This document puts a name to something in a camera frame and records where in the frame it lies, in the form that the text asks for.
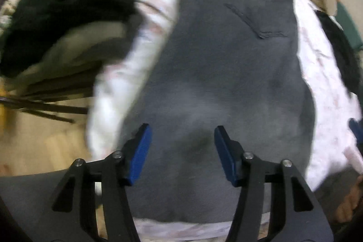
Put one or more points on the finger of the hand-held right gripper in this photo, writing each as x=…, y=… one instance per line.
x=356, y=128

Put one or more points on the dark grey pants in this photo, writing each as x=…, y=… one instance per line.
x=227, y=74

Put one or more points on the yellow wooden frame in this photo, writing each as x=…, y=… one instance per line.
x=2, y=114

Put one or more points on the floral bed sheet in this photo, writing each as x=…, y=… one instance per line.
x=122, y=74

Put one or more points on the person's right hand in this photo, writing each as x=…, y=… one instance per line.
x=347, y=205

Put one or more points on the black clothes pile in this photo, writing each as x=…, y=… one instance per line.
x=71, y=3

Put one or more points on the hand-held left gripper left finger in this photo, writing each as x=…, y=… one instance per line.
x=139, y=157

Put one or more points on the teal sofa back cushion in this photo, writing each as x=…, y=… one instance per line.
x=353, y=29

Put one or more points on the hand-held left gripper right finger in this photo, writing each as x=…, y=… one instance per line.
x=227, y=157

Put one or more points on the black fuzzy cloth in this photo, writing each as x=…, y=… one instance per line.
x=337, y=43

